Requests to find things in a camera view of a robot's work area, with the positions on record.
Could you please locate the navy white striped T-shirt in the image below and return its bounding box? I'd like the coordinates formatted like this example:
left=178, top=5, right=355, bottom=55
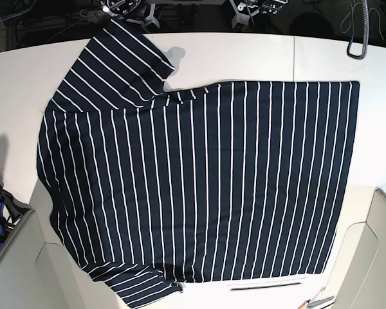
left=37, top=19, right=360, bottom=308

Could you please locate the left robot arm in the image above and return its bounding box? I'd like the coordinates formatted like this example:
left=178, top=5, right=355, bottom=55
left=228, top=0, right=289, bottom=30

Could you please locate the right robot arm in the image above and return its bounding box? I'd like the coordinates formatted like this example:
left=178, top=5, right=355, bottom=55
left=100, top=0, right=160, bottom=32

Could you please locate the white power strip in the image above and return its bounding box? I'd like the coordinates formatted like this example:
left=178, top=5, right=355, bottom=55
left=79, top=10, right=105, bottom=24

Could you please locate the grey tool at bottom edge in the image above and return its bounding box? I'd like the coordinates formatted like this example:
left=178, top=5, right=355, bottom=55
left=298, top=287, right=335, bottom=309

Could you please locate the grey seat left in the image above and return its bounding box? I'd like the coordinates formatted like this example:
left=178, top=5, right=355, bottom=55
left=0, top=210, right=90, bottom=308

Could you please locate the grey seat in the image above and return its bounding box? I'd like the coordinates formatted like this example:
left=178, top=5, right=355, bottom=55
left=0, top=210, right=90, bottom=308
left=323, top=189, right=386, bottom=308

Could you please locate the grey seat right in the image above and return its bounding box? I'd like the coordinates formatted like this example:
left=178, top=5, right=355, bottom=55
left=323, top=189, right=386, bottom=308

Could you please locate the black braided cable right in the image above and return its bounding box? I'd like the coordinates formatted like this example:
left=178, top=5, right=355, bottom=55
left=346, top=0, right=370, bottom=59

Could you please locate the grey coiled cable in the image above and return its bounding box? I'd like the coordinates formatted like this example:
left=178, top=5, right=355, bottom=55
left=340, top=0, right=383, bottom=36

